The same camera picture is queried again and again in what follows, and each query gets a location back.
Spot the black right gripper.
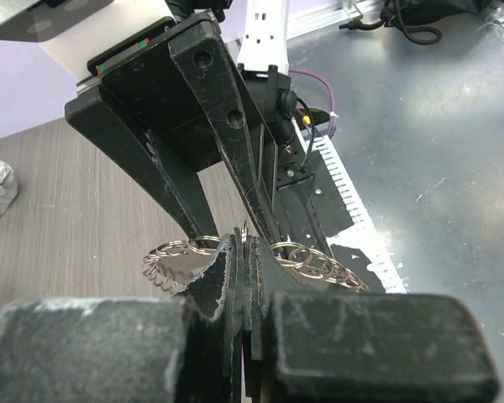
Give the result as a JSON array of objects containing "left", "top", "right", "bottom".
[{"left": 65, "top": 18, "right": 280, "bottom": 242}]

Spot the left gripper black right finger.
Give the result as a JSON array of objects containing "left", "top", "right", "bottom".
[{"left": 243, "top": 238, "right": 500, "bottom": 402}]

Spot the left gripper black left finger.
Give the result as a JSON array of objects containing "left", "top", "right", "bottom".
[{"left": 0, "top": 234, "right": 242, "bottom": 402}]

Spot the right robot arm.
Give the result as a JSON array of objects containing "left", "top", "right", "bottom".
[{"left": 65, "top": 1, "right": 297, "bottom": 242}]

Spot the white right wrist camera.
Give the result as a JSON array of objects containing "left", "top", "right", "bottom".
[{"left": 0, "top": 0, "right": 175, "bottom": 81}]

